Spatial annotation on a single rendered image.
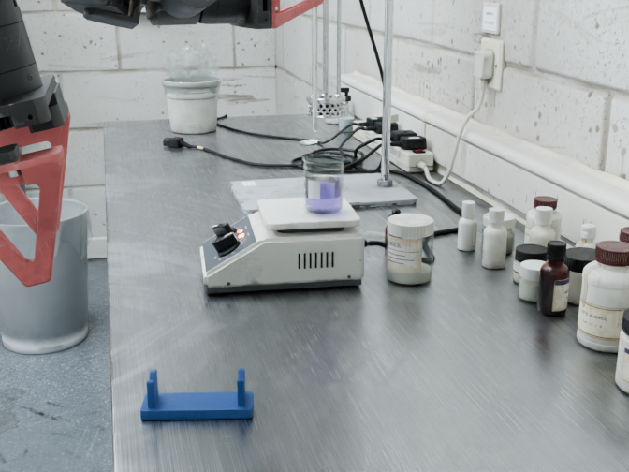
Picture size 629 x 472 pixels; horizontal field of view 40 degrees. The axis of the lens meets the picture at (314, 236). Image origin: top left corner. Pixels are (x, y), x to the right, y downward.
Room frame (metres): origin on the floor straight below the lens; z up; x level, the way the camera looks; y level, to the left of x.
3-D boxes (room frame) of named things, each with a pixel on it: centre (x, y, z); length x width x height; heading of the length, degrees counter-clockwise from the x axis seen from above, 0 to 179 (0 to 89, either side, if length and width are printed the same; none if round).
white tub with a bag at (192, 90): (2.11, 0.30, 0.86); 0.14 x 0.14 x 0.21
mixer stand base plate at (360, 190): (1.48, -0.01, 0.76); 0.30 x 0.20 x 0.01; 103
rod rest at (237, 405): (0.70, 0.11, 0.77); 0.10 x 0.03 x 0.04; 92
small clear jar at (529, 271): (0.98, -0.27, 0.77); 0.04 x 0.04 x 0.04
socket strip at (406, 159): (1.85, -0.16, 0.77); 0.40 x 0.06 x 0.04; 13
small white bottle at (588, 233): (1.05, -0.35, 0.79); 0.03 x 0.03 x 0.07
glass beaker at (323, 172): (1.06, -0.01, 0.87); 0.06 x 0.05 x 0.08; 178
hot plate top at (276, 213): (1.07, 0.01, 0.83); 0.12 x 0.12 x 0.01; 9
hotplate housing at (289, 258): (1.07, 0.04, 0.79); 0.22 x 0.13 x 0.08; 99
